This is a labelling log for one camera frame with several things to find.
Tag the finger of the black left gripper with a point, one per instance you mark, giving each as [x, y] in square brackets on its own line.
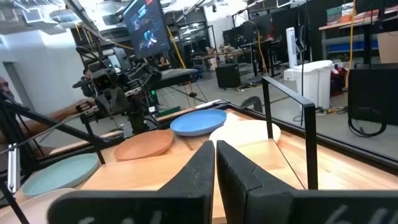
[102, 104]
[119, 99]

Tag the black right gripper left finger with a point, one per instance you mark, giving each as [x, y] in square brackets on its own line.
[174, 205]

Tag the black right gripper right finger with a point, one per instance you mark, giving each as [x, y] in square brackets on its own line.
[255, 202]

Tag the orange plate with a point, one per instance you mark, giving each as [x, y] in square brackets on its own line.
[143, 144]

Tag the white plate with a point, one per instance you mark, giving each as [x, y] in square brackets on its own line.
[239, 132]

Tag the blue plate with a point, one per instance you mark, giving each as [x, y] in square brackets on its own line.
[199, 121]

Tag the person's forearm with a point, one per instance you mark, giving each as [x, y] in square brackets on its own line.
[46, 119]

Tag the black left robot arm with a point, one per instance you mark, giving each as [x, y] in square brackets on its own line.
[138, 119]

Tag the person's hand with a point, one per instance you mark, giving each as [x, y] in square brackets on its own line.
[86, 101]

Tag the black box with green light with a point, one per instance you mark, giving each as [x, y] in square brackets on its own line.
[153, 98]

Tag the grey-topped black table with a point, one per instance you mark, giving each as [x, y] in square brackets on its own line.
[175, 74]

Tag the black monitor screen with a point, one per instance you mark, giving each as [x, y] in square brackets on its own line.
[146, 28]

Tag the cluttered wooden desk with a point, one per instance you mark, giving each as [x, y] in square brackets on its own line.
[217, 55]

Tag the light green plate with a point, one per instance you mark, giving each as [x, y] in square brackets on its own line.
[59, 174]

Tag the black box on floor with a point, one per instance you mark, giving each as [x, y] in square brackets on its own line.
[228, 76]

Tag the person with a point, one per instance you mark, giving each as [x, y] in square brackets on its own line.
[3, 87]

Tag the pale pink plate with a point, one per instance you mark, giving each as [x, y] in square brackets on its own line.
[38, 205]

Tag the white trash bin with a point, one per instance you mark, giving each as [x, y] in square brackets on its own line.
[314, 84]

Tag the black office chair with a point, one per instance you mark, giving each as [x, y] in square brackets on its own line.
[275, 53]

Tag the red bag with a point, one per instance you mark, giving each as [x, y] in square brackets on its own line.
[339, 81]

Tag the white tower fan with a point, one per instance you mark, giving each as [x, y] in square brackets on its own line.
[291, 46]

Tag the large black cabinet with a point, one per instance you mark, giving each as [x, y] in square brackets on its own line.
[373, 87]

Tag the wooden workbench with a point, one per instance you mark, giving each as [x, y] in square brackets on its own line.
[348, 23]

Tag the cardboard box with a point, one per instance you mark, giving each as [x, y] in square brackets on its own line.
[388, 48]

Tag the black metal rig frame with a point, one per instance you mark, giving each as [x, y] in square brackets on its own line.
[46, 121]

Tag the wooden shelf with black frame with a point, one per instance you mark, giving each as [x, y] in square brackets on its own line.
[311, 140]

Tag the grey curved bracket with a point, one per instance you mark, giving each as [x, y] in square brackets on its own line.
[250, 101]

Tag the black table edge rail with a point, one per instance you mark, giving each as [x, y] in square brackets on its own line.
[342, 146]

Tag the aluminium extrusion post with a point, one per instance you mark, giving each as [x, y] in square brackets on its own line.
[14, 168]

